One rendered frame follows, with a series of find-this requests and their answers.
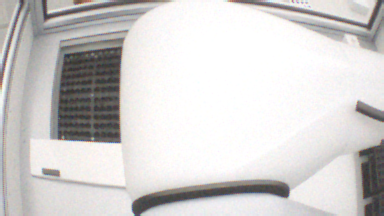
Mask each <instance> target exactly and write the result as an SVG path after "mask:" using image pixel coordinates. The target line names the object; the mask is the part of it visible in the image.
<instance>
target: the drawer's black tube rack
mask: <svg viewBox="0 0 384 216"><path fill-rule="evenodd" d="M121 56H122V53H119V54H110V55H101V56H97V55H95V56H93V57H85V58H83V59H76V60H69V59H68V60H67V61H63V65H62V72H63V71H64V73H62V75H61V83H60V93H59V107H58V128H57V129H58V138H57V139H58V140H59V141H62V140H66V141H77V142H84V141H86V142H97V143H109V144H110V143H121V134H120V82H121V79H120V68H121ZM64 64H65V66H64ZM61 85H62V87H61ZM59 110H60V112H59ZM59 117H60V120H59ZM59 125H60V128H59ZM59 133H60V134H59Z"/></svg>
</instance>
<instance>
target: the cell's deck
mask: <svg viewBox="0 0 384 216"><path fill-rule="evenodd" d="M137 20H138V19H130V20H122V21H115V22H108V23H102V24H96V25H90V26H85V27H79V28H74V29H69V30H64V31H59V32H54V33H49V34H44V35H40V34H38V35H37V36H34V39H33V43H32V47H31V51H30V55H29V60H28V66H27V71H26V75H25V82H24V90H23V98H22V109H21V119H20V137H19V139H20V142H19V144H20V146H19V149H20V151H19V154H20V155H19V158H20V160H19V162H20V164H19V165H20V168H19V169H20V184H21V185H20V186H21V199H22V210H23V216H135V215H134V213H133V212H132V210H131V206H132V205H131V204H132V203H133V202H132V200H131V198H130V196H129V194H128V193H127V190H126V188H123V187H118V188H117V187H110V186H103V185H99V186H98V185H92V184H86V183H77V182H71V181H62V180H57V179H48V178H43V177H35V176H32V175H31V169H30V166H31V165H30V138H32V139H41V140H42V139H49V140H52V117H53V99H54V90H55V80H56V71H57V64H58V60H59V54H60V48H61V47H63V46H69V45H75V44H81V43H88V42H94V41H101V40H108V39H116V38H124V37H126V36H127V34H128V32H129V30H130V28H131V27H132V26H133V24H134V23H135V22H136V21H137ZM309 30H312V29H309ZM312 31H315V32H317V33H319V34H321V35H323V36H326V37H328V38H330V39H332V40H334V41H339V42H342V40H343V38H344V36H342V35H337V34H332V33H327V32H322V31H317V30H312ZM357 41H358V43H359V45H360V48H365V49H367V50H371V51H374V52H377V53H378V50H377V47H376V44H375V42H372V41H371V42H370V41H365V40H361V39H357ZM354 156H355V157H354V158H355V169H356V171H355V172H356V189H357V190H356V191H357V192H356V193H357V216H364V206H365V205H367V204H369V203H372V199H373V198H375V197H379V194H378V195H374V196H372V197H369V198H365V199H363V191H362V190H363V189H362V187H363V186H362V173H361V172H362V171H361V169H362V168H361V163H364V162H367V161H368V155H365V156H361V157H359V152H354Z"/></svg>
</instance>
